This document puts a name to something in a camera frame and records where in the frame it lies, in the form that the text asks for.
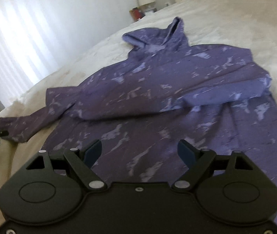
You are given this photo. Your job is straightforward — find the purple patterned hoodie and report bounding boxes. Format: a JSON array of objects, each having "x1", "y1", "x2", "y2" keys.
[{"x1": 0, "y1": 16, "x2": 277, "y2": 233}]

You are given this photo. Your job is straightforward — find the white window curtain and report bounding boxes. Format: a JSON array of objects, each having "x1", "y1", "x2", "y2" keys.
[{"x1": 0, "y1": 0, "x2": 136, "y2": 106}]

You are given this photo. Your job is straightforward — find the white bed cover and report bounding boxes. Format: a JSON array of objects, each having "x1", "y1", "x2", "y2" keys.
[{"x1": 0, "y1": 0, "x2": 277, "y2": 234}]

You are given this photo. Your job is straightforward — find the red box on nightstand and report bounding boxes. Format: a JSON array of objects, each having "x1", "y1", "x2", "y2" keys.
[{"x1": 129, "y1": 7, "x2": 145, "y2": 22}]

